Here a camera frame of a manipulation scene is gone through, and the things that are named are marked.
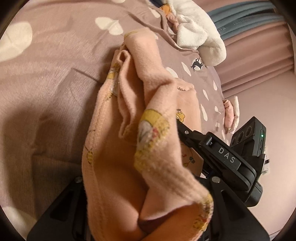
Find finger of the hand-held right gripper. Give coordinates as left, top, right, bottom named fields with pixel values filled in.
left=177, top=120, right=208, bottom=159

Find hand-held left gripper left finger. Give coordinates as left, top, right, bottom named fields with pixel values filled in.
left=26, top=176, right=93, bottom=241

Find mauve white spotted blanket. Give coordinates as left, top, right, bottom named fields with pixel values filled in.
left=0, top=0, right=228, bottom=232

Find pink curtain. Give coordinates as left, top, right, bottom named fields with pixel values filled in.
left=194, top=0, right=296, bottom=94

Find white fluffy plush garment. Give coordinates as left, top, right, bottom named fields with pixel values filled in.
left=165, top=0, right=227, bottom=66

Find small crumpled pink cloth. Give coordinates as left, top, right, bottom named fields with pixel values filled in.
left=167, top=13, right=180, bottom=32

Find folded pink clothes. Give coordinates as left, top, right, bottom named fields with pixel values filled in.
left=223, top=98, right=234, bottom=131

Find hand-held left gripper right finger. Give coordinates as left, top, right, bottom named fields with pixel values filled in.
left=198, top=175, right=270, bottom=241

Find pink cartoon print pajama garment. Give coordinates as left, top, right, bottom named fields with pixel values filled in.
left=81, top=27, right=214, bottom=241

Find blue-grey curtain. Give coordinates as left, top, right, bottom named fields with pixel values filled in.
left=207, top=4, right=286, bottom=41

